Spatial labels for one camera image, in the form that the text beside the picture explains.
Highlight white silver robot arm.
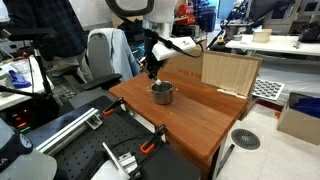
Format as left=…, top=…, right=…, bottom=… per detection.
left=105, top=0, right=177, bottom=81

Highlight black white marker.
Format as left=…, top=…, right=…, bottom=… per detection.
left=152, top=76, right=162, bottom=85

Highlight brown cardboard box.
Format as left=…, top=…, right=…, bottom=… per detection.
left=163, top=51, right=262, bottom=98

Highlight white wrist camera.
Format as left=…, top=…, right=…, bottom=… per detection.
left=152, top=36, right=196, bottom=61

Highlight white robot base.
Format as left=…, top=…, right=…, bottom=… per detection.
left=0, top=120, right=57, bottom=180

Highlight white background table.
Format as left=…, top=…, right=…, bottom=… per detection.
left=226, top=34, right=320, bottom=56

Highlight orange black clamp near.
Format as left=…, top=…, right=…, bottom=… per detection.
left=140, top=124, right=166, bottom=155

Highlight aluminium rail short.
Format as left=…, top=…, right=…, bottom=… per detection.
left=100, top=142, right=141, bottom=180

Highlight aluminium rail long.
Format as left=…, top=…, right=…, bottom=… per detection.
left=36, top=108, right=103, bottom=156

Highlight black office chair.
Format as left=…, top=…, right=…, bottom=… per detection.
left=52, top=28, right=122, bottom=108

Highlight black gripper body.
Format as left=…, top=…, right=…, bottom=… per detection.
left=144, top=29, right=162, bottom=80

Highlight orange black clamp far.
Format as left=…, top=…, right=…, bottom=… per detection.
left=102, top=98, right=124, bottom=116

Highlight light blue jacket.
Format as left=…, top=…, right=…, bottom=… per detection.
left=87, top=28, right=140, bottom=82

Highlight cardboard box blue contents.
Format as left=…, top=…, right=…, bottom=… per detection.
left=277, top=92, right=320, bottom=145

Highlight orange black clamp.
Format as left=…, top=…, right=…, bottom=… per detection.
left=140, top=124, right=166, bottom=155
left=102, top=98, right=124, bottom=116

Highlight person in dark shirt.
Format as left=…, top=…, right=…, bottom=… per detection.
left=0, top=0, right=88, bottom=73

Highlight black perforated breadboard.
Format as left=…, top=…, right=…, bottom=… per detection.
left=54, top=107, right=201, bottom=180

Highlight black camera tripod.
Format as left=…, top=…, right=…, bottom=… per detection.
left=0, top=27, right=61, bottom=111

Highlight small steel pot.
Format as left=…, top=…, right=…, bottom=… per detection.
left=151, top=81, right=173, bottom=105

